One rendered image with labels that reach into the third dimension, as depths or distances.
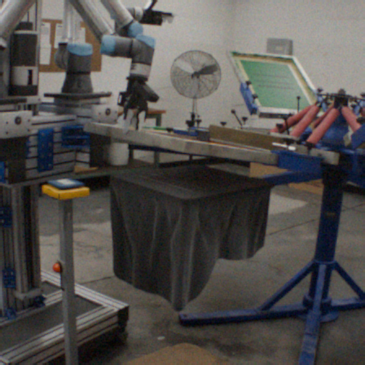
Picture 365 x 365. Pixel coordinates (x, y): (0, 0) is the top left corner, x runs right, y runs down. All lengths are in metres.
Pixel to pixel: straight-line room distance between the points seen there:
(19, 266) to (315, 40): 5.42
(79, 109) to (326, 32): 5.02
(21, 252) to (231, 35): 6.00
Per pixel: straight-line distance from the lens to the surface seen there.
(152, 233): 1.93
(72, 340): 2.07
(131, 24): 2.42
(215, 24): 7.55
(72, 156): 2.27
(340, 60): 6.72
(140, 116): 1.84
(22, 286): 2.40
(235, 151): 1.77
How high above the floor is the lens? 1.38
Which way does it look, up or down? 13 degrees down
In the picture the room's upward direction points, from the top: 3 degrees clockwise
